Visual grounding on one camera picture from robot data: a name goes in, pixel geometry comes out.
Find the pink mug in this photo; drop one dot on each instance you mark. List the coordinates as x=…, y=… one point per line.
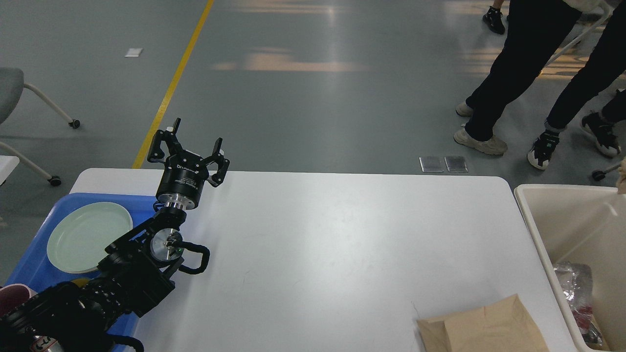
x=11, y=296

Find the brown paper bag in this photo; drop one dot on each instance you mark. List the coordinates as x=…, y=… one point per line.
x=504, y=326

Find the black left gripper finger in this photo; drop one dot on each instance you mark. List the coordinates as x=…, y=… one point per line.
x=164, y=145
x=218, y=158

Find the white plastic bin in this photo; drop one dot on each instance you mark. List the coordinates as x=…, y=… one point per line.
x=586, y=225

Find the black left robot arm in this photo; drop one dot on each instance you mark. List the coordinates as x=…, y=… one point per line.
x=135, y=275

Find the seated person black sneakers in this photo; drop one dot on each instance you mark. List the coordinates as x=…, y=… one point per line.
x=605, y=64

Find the white chair frame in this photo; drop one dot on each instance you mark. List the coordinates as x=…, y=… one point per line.
x=587, y=23

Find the grey office chair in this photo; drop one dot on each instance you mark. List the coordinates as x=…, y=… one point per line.
x=13, y=85

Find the walking person in black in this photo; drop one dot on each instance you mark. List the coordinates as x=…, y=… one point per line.
x=536, y=28

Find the light green plate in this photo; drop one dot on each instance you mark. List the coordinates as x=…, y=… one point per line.
x=77, y=244

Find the small red wrapper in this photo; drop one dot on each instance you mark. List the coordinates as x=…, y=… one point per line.
x=583, y=317

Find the metal floor socket plates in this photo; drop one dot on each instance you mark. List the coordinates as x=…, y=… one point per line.
x=449, y=164

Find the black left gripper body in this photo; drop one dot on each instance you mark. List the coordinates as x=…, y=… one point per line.
x=183, y=177

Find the brown paper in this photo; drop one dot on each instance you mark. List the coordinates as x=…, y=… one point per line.
x=621, y=181

